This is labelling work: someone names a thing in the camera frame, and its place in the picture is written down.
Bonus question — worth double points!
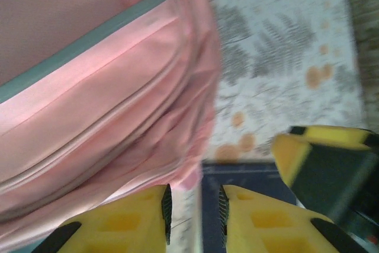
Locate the floral tablecloth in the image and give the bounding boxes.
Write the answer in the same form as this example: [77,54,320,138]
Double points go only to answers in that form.
[170,0,365,253]

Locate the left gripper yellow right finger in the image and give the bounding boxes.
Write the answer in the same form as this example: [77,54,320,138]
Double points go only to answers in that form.
[218,184,367,253]

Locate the pink backpack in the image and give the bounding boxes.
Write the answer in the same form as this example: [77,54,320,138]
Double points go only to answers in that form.
[0,0,223,225]

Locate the thick navy book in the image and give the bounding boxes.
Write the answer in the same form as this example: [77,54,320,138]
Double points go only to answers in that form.
[202,162,298,253]

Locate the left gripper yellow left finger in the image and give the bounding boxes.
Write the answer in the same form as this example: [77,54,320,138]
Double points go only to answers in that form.
[31,183,173,253]

